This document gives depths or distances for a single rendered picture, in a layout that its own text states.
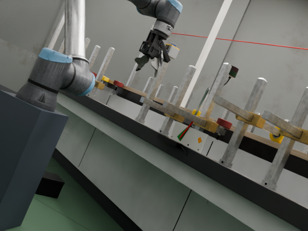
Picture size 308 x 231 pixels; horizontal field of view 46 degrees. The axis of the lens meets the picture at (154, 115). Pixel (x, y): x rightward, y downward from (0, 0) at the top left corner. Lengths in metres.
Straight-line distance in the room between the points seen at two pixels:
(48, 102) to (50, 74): 0.13
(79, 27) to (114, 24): 4.54
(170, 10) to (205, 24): 4.40
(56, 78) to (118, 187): 1.12
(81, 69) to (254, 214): 1.06
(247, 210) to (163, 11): 0.95
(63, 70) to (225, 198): 0.95
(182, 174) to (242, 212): 0.42
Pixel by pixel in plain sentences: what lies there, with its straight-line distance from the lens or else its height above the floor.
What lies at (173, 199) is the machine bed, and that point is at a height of 0.37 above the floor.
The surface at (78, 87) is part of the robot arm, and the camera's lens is 1.88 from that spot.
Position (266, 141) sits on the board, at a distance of 1.88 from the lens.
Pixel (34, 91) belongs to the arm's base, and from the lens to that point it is 1.75.
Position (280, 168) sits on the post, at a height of 0.79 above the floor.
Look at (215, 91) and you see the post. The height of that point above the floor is 1.02.
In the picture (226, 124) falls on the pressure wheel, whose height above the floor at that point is 0.89.
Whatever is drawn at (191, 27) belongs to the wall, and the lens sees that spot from 6.13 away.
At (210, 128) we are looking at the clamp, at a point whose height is 0.84.
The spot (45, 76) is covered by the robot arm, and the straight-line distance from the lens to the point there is 1.75.
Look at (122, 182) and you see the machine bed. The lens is 2.59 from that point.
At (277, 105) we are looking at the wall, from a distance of 5.74.
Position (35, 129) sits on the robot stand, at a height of 0.51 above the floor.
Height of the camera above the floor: 0.79
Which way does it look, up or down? level
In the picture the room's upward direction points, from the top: 24 degrees clockwise
